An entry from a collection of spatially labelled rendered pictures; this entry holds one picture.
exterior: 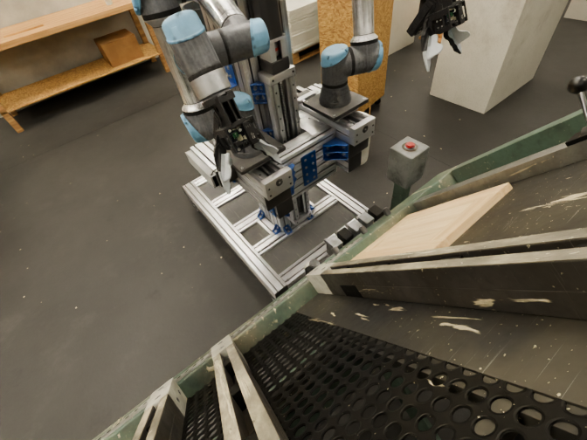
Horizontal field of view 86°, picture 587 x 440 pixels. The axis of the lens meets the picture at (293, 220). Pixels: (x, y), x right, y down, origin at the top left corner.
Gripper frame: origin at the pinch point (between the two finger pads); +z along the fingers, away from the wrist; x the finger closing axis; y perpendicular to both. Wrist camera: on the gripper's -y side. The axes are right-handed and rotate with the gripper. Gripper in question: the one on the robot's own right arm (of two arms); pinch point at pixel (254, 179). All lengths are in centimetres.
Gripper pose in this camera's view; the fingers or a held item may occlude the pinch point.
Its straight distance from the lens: 76.6
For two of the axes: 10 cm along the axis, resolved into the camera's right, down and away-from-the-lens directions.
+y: 4.9, 1.8, -8.5
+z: 3.9, 8.3, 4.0
